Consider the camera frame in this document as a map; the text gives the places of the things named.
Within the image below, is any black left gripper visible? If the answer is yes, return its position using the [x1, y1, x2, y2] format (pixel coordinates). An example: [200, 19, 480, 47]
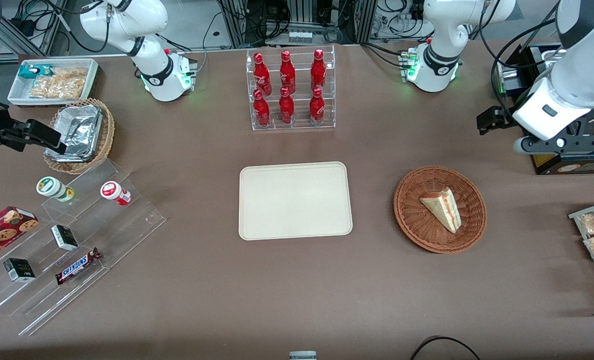
[477, 106, 523, 136]

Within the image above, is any triangular sandwich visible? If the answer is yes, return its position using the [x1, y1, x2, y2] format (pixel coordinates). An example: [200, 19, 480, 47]
[420, 187, 463, 235]

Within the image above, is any oval wicker basket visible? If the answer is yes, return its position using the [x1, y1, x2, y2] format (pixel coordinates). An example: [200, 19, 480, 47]
[43, 98, 115, 175]

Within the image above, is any round brown wicker basket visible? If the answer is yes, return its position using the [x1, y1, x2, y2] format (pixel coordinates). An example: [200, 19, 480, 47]
[394, 165, 487, 254]

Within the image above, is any cream plastic tray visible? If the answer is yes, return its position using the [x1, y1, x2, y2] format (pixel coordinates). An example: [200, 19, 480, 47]
[239, 161, 353, 241]

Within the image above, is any aluminium foil container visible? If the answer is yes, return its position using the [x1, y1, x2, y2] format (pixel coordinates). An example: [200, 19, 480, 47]
[45, 104, 103, 163]

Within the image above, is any white rectangular snack bin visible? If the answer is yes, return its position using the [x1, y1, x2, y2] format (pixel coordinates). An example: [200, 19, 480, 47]
[7, 58, 100, 108]

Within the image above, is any green lid white bottle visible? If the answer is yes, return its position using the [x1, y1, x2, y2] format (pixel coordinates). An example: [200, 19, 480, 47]
[36, 176, 75, 203]

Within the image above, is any clear bag of crackers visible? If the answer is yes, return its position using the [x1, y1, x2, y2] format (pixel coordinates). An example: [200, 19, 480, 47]
[29, 67, 88, 100]

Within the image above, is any teal snack packet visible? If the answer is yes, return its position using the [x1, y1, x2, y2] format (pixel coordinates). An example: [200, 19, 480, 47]
[18, 64, 53, 80]

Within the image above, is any black food warmer cabinet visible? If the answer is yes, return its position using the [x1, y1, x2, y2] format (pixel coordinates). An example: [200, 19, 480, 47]
[492, 43, 594, 176]

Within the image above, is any red lid white bottle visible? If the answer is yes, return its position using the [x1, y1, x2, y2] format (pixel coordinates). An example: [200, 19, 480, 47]
[100, 181, 132, 207]

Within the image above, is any red tartan cookie box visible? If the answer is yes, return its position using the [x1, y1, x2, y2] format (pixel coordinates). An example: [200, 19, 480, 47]
[0, 205, 40, 267]

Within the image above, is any small black carton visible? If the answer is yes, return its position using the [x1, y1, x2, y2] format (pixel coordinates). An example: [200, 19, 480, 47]
[51, 224, 79, 252]
[3, 258, 36, 284]

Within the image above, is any clear acrylic stepped display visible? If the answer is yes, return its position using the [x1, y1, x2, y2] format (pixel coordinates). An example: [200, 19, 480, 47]
[0, 159, 167, 337]

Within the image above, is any Snickers chocolate bar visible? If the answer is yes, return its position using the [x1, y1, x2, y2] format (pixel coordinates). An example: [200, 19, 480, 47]
[55, 247, 102, 286]

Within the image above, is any red cola bottle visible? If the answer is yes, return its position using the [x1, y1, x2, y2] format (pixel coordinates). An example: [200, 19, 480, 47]
[253, 52, 273, 96]
[310, 48, 327, 93]
[278, 87, 295, 125]
[253, 89, 271, 128]
[309, 88, 326, 126]
[279, 50, 296, 95]

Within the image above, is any clear acrylic bottle rack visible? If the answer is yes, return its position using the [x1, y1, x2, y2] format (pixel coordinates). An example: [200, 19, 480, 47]
[246, 44, 336, 132]

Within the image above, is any aluminium frame structure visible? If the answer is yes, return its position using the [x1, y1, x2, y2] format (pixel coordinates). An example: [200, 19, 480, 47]
[217, 0, 378, 49]

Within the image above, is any black floor cable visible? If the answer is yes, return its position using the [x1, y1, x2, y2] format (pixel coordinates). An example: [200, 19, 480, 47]
[410, 335, 482, 360]

